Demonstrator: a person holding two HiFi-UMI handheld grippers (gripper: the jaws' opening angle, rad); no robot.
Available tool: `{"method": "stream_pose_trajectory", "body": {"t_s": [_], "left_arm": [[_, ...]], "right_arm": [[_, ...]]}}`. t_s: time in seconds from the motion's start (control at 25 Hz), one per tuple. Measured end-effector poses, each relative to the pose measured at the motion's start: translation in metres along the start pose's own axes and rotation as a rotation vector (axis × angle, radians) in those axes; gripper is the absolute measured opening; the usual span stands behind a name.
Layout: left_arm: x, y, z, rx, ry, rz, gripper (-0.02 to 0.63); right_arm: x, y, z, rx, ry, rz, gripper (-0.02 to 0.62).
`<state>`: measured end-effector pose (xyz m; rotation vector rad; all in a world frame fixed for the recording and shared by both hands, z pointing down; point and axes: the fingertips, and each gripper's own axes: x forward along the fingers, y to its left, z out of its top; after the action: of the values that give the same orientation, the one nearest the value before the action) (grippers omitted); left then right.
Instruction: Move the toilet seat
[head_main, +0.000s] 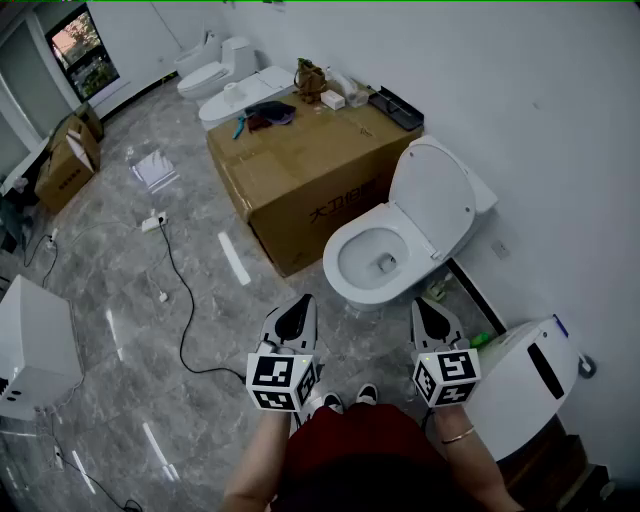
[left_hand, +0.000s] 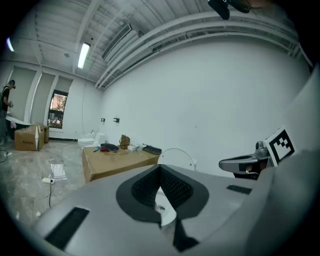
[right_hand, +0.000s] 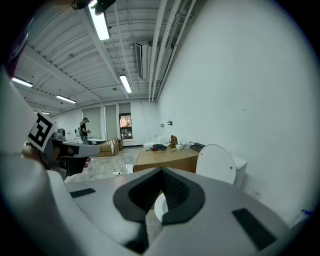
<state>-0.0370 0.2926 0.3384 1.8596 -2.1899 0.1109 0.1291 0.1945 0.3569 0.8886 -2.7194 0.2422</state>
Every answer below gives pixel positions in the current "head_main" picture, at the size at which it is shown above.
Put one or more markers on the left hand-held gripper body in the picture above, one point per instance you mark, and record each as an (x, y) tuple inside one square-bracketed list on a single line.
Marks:
[(280, 380)]

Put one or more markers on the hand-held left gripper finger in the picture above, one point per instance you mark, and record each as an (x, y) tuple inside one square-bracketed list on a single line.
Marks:
[(269, 327), (311, 330)]

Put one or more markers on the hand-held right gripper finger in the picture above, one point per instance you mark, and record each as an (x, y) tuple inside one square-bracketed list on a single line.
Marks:
[(417, 335), (456, 336)]

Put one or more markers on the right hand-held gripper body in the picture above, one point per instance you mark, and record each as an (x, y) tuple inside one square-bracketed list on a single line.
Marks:
[(447, 377)]

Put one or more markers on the person's right forearm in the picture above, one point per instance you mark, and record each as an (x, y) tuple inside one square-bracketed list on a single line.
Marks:
[(475, 465)]

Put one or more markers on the person's left forearm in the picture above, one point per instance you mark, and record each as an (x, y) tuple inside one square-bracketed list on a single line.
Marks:
[(255, 460)]

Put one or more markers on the white toilet with black slot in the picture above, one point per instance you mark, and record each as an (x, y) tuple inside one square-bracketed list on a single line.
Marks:
[(515, 390)]

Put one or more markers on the white toilet lid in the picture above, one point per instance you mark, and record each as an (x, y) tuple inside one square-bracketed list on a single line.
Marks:
[(432, 200)]

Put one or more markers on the white toilet with flat lid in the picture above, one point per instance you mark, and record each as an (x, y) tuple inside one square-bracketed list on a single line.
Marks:
[(260, 85)]

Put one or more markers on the white toilet with tall tank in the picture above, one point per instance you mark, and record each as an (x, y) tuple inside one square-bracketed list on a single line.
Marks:
[(200, 80)]

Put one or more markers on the green plastic object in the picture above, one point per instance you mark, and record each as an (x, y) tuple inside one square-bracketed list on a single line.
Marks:
[(482, 340)]

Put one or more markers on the person's left shoe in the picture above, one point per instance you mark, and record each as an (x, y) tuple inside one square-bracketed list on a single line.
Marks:
[(332, 402)]

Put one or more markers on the person's shoe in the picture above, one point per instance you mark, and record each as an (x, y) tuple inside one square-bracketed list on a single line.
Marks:
[(332, 402), (367, 395)]

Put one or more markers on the person's right shoe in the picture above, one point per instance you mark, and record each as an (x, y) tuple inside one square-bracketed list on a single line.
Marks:
[(367, 395)]

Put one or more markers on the person's dark red skirt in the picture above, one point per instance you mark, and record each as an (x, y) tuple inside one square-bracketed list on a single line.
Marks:
[(360, 450)]

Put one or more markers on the large brown cardboard box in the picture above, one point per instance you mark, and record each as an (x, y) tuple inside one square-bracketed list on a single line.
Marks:
[(300, 160)]

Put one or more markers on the shiny white sheet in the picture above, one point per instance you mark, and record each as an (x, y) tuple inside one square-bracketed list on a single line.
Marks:
[(152, 170)]

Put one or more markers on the teal tool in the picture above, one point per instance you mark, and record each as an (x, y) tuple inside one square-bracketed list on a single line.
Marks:
[(238, 129)]

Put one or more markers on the dark red cloth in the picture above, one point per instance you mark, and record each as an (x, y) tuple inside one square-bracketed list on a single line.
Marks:
[(257, 122)]

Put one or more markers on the dark purple cloth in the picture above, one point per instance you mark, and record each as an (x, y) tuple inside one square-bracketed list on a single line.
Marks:
[(272, 110)]

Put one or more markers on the black metal tray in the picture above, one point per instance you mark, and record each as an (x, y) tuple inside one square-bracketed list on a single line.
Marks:
[(400, 112)]

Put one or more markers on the small white box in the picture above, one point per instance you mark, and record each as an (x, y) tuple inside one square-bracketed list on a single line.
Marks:
[(332, 100)]

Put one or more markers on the narrow white power strip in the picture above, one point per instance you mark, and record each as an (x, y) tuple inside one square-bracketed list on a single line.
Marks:
[(54, 239)]

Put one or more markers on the white box-shaped appliance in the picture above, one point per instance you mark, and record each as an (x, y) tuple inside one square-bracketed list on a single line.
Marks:
[(35, 330)]

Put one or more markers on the white tissue roll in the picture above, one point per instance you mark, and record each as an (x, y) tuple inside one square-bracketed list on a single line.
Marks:
[(231, 90)]

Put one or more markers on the clear plastic wrapped tube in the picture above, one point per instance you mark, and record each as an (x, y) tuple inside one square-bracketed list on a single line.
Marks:
[(350, 90)]

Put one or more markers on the brown bag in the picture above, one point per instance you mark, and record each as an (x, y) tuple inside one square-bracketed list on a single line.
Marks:
[(310, 80)]

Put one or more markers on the small open cardboard box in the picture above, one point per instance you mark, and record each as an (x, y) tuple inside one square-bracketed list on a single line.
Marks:
[(60, 180)]

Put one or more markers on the small closed cardboard box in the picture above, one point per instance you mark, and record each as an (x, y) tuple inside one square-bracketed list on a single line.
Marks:
[(92, 122)]

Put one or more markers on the dark framed window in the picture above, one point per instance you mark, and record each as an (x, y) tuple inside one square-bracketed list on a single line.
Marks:
[(82, 55)]

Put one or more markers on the white wall socket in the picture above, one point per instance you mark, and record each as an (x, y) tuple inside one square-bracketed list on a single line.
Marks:
[(500, 249)]

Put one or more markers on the grey wall valve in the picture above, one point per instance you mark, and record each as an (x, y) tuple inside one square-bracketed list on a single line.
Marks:
[(587, 367)]

